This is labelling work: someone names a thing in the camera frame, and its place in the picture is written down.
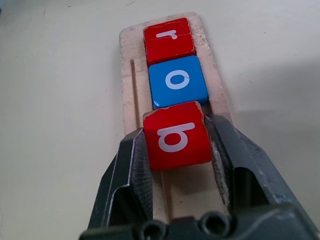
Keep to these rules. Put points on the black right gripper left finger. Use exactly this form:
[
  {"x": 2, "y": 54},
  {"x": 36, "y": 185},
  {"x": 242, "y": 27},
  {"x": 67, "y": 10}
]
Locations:
[{"x": 125, "y": 180}]

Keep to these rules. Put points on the red letter b block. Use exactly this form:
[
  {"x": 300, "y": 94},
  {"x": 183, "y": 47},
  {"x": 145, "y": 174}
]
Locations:
[{"x": 178, "y": 140}]

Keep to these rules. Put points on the wooden letter tray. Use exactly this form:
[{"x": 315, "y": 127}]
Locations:
[{"x": 128, "y": 75}]

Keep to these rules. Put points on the blue letter o block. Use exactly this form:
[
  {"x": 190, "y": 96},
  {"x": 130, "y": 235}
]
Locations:
[{"x": 178, "y": 81}]

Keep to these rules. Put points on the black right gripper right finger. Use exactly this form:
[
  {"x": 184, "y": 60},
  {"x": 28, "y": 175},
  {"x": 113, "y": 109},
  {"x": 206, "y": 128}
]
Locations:
[{"x": 247, "y": 162}]

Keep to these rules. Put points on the red letter r block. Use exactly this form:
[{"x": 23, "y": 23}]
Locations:
[{"x": 168, "y": 40}]

